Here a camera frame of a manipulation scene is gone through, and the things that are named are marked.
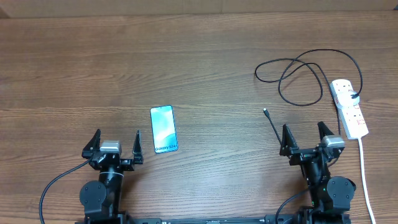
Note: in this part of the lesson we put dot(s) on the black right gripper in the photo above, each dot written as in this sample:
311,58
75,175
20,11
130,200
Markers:
288,148

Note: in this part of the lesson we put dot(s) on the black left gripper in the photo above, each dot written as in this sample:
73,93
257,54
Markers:
128,164

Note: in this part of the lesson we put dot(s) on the Samsung Galaxy smartphone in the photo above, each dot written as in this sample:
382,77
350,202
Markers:
163,129

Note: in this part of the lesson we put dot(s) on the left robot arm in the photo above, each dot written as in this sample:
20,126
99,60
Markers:
102,198

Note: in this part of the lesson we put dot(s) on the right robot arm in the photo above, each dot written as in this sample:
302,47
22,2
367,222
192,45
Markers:
331,196

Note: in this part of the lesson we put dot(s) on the white charger plug adapter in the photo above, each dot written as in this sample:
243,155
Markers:
345,99

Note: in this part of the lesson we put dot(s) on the white power strip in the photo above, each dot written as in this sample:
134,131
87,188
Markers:
352,117

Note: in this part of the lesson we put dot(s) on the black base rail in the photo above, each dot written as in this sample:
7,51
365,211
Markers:
268,219

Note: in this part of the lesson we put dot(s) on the cardboard wall panel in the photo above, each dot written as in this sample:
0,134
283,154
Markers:
83,8

